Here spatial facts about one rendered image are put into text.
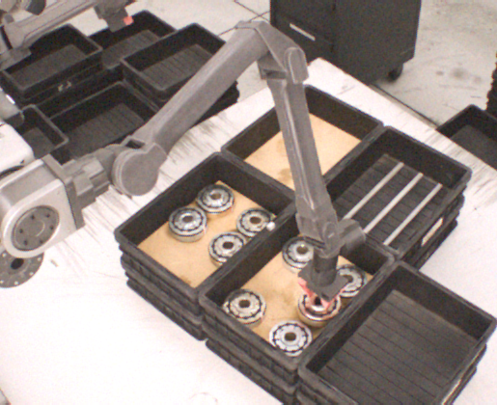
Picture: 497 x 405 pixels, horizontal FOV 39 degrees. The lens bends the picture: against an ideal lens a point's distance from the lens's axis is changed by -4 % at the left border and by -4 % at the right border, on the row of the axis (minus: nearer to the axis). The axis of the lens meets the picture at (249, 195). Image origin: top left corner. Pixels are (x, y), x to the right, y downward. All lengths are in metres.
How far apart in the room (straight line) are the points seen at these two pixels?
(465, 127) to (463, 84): 0.73
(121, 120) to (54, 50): 0.50
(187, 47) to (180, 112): 1.92
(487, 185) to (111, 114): 1.57
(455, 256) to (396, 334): 0.43
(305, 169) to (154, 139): 0.36
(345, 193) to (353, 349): 0.51
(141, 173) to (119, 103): 1.89
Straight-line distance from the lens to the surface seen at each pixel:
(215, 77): 1.35
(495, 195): 2.36
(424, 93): 3.83
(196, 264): 1.92
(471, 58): 4.16
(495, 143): 3.21
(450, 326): 1.85
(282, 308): 1.83
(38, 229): 1.23
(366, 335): 1.80
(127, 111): 3.10
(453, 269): 2.12
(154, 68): 3.13
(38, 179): 1.22
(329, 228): 1.56
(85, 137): 3.02
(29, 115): 2.91
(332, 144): 2.23
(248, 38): 1.38
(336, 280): 1.69
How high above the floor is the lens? 2.33
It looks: 46 degrees down
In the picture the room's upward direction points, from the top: 2 degrees counter-clockwise
